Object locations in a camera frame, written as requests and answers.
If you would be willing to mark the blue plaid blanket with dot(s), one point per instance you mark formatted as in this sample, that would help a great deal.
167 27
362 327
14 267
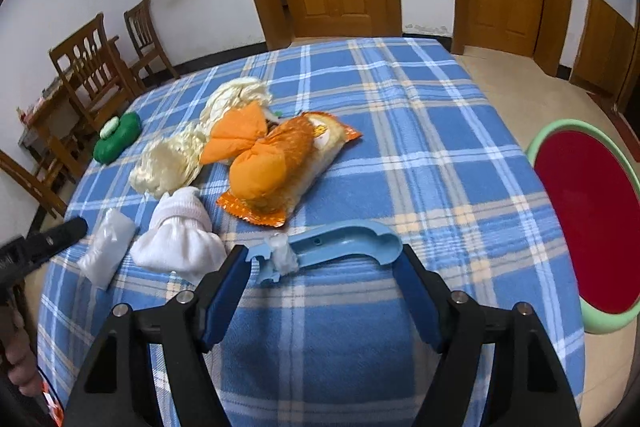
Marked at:
400 132

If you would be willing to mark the white plastic packet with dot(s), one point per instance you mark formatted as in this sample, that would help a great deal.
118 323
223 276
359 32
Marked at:
107 252

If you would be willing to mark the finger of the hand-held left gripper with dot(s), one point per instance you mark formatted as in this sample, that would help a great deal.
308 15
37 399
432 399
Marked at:
65 234

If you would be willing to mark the orange clear snack bag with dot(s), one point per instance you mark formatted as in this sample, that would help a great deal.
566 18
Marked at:
320 152

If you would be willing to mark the green lobed plastic container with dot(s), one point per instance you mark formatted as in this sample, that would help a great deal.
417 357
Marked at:
117 144

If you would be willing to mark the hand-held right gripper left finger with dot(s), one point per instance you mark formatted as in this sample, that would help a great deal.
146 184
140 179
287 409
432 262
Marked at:
225 302

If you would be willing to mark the wooden wall cabinet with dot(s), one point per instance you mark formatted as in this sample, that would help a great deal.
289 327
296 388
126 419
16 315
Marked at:
600 52

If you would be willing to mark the white crumpled tissue wad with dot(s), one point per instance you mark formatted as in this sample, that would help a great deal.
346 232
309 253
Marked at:
284 257

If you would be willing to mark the wooden chair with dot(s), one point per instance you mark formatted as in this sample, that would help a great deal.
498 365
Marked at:
80 52
140 27
30 184

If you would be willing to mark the white sock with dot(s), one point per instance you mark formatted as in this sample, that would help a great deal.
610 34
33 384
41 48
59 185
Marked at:
175 232

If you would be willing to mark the person's left hand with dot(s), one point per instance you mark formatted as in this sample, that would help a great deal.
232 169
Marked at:
20 357

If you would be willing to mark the wooden table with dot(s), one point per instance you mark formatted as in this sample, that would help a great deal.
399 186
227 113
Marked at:
50 107

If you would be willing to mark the red doormat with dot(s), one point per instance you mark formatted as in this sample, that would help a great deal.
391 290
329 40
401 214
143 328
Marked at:
602 102

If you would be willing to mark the orange cloth bundle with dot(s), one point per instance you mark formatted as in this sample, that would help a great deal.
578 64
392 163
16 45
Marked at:
240 132

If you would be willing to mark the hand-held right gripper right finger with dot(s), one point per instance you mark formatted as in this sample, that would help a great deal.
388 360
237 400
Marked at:
422 302

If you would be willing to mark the red basin with green rim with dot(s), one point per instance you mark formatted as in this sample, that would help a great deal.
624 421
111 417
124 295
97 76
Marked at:
590 217

